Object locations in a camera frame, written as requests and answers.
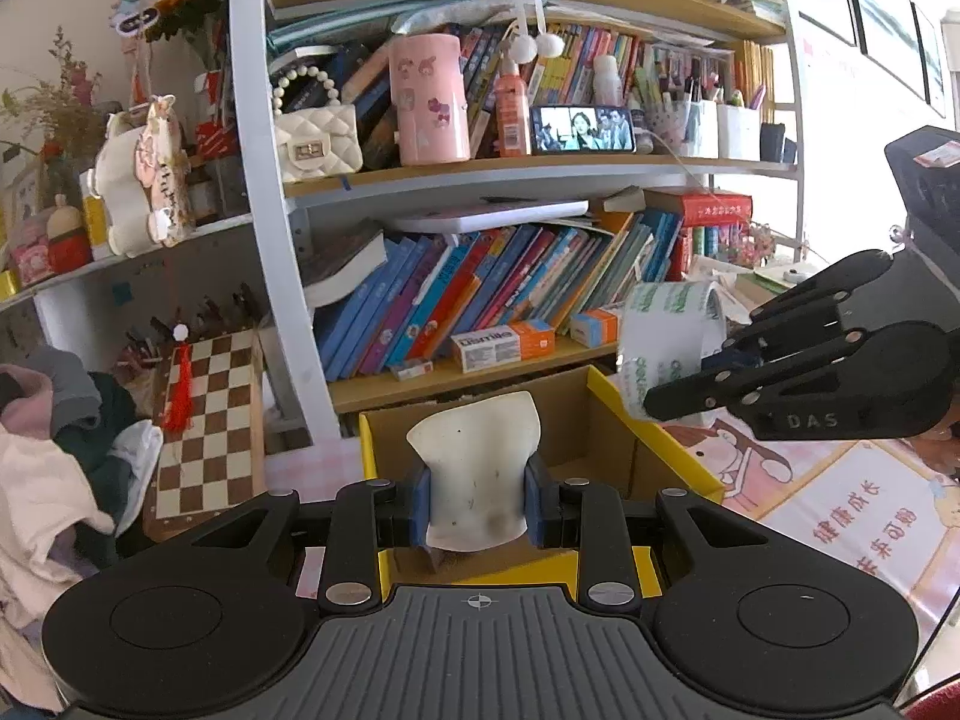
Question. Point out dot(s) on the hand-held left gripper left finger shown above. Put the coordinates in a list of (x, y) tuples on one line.
[(420, 502)]

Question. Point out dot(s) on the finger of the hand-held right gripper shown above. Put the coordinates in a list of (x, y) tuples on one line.
[(705, 390), (825, 289)]

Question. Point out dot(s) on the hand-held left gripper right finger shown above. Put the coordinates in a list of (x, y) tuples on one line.
[(537, 502)]

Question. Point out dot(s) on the white soft block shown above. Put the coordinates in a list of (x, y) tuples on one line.
[(472, 465)]

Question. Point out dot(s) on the clear packing tape roll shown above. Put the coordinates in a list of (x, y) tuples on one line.
[(660, 330)]

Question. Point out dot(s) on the yellow cardboard box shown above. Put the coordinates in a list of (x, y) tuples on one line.
[(585, 420)]

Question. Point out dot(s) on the stack of papers and books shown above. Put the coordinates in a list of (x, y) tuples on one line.
[(757, 289)]

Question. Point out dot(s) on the small orange white box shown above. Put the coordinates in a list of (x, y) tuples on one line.
[(596, 328)]

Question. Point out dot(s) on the tiny white red box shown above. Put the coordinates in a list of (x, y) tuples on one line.
[(412, 369)]

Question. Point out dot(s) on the thick red book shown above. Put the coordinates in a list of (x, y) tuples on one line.
[(705, 208)]

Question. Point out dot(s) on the black pen holder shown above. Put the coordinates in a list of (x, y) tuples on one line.
[(772, 144)]

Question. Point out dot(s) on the large orange white box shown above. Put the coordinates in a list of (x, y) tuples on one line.
[(495, 349)]

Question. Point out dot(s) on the white pen holder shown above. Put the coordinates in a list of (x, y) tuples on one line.
[(701, 131), (739, 135)]

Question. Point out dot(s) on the printed pink desk mat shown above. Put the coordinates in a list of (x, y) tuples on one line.
[(825, 525)]

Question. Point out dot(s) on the row of colourful picture books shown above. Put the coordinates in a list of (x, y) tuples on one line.
[(450, 292)]

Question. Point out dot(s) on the wooden chessboard box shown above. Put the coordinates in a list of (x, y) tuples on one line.
[(210, 427)]

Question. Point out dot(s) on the thick black white book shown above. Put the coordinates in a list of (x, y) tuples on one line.
[(349, 262)]

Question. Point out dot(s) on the red tassel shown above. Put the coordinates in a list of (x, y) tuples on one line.
[(180, 390)]

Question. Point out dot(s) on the flat white board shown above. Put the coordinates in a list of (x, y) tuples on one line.
[(487, 219)]

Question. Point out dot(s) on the smartphone showing video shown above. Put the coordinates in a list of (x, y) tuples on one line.
[(581, 129)]

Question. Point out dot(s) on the bunch of wooden brushes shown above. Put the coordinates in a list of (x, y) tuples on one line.
[(202, 311)]

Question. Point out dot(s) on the white plastic bottle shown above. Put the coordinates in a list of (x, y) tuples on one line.
[(607, 82)]

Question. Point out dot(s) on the orange glue bottle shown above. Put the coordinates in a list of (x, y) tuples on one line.
[(511, 112)]

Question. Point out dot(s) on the row of small paperback books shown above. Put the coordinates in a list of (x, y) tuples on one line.
[(570, 60)]

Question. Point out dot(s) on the white wooden bookshelf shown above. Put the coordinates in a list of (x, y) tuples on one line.
[(262, 165)]

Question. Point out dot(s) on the pile of clothes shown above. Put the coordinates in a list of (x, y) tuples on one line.
[(45, 480)]

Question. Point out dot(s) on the white quilted purse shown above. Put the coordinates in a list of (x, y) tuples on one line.
[(315, 139)]

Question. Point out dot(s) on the red cloth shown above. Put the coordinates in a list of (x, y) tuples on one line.
[(934, 706)]

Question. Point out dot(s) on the pink sticker cup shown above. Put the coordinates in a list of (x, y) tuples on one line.
[(427, 97)]

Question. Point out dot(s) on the white pig ornament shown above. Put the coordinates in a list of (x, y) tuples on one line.
[(127, 187)]

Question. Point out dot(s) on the white yellow bottle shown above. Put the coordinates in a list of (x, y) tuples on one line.
[(94, 221)]

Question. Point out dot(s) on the red cream doll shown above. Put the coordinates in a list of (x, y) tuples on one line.
[(66, 240)]

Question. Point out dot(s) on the small pink box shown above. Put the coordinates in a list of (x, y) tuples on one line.
[(30, 262)]

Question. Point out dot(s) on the dried flowers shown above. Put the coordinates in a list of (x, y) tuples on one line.
[(67, 112)]

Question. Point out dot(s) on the crochet sunflower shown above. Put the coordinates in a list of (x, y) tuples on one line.
[(180, 4)]

